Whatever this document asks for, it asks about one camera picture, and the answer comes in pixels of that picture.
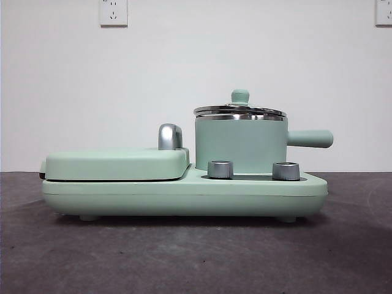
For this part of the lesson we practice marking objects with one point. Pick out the glass lid with green knob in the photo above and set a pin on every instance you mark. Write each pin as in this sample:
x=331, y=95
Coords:
x=241, y=97

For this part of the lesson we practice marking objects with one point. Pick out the silver steel steamer tray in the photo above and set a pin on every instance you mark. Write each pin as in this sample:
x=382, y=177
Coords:
x=242, y=117

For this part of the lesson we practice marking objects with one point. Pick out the silver control knob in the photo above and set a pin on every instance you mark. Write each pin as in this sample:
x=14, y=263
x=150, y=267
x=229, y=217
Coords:
x=220, y=170
x=285, y=171

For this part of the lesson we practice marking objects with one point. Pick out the mint green breakfast machine base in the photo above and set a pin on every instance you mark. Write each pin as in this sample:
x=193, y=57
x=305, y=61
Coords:
x=183, y=193

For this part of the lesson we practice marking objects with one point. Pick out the mint green griddle cover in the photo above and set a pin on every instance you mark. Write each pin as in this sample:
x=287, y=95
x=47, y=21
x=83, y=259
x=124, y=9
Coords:
x=107, y=165

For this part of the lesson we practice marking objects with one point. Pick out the white wall socket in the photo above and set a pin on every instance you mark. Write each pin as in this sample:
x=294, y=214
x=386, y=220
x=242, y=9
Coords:
x=384, y=12
x=113, y=13

